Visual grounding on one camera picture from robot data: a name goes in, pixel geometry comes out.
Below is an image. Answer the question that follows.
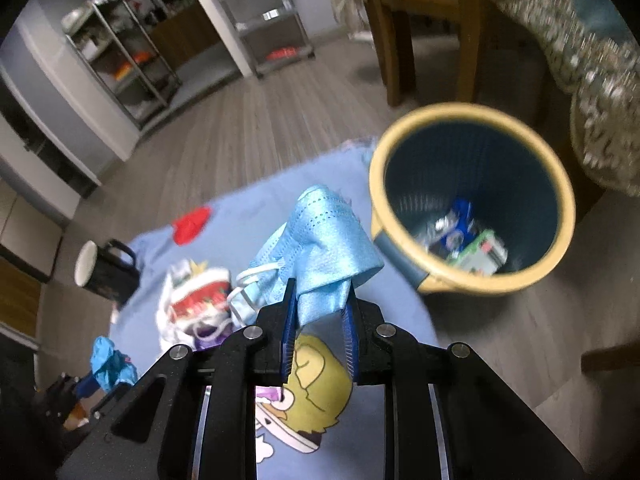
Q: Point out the metal shelf rack in kitchen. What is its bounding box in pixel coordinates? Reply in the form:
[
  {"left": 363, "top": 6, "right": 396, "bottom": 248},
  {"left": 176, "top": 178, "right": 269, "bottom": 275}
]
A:
[{"left": 61, "top": 0, "right": 181, "bottom": 129}]

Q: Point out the blue white wrapper in bin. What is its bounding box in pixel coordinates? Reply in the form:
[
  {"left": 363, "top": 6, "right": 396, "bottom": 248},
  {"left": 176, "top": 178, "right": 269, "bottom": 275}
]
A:
[{"left": 414, "top": 198, "right": 475, "bottom": 260}]

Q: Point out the light blue cartoon blanket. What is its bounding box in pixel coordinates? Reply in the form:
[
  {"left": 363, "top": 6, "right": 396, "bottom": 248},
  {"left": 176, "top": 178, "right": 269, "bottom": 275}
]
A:
[{"left": 110, "top": 143, "right": 436, "bottom": 479}]

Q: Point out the black white-lined mug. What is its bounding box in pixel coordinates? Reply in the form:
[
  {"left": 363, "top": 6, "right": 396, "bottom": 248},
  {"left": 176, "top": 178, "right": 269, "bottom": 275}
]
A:
[{"left": 74, "top": 240, "right": 140, "bottom": 306}]

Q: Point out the teal lace-trimmed tablecloth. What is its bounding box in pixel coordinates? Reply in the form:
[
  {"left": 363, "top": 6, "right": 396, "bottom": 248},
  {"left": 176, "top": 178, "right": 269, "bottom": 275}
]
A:
[{"left": 331, "top": 0, "right": 639, "bottom": 196}]

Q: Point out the wooden chair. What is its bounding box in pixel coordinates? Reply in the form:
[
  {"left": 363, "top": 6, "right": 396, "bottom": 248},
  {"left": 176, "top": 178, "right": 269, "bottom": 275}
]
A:
[{"left": 364, "top": 0, "right": 487, "bottom": 107}]

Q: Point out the red white snack bag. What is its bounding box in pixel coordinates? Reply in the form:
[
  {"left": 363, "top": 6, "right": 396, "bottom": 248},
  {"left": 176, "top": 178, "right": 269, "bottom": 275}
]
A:
[{"left": 155, "top": 259, "right": 234, "bottom": 352}]

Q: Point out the blue crumpled glove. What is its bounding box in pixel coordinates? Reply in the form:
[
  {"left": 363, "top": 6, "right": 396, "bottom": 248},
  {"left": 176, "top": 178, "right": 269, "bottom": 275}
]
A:
[{"left": 75, "top": 336, "right": 138, "bottom": 399}]

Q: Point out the teal yellow-rimmed trash bin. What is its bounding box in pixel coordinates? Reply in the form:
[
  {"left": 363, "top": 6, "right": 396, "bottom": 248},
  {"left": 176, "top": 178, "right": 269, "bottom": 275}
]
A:
[{"left": 369, "top": 103, "right": 576, "bottom": 296}]

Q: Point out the metal shelf rack by wall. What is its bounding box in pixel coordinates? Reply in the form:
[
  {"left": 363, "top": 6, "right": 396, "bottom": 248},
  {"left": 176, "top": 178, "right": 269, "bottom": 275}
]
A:
[{"left": 218, "top": 0, "right": 316, "bottom": 79}]

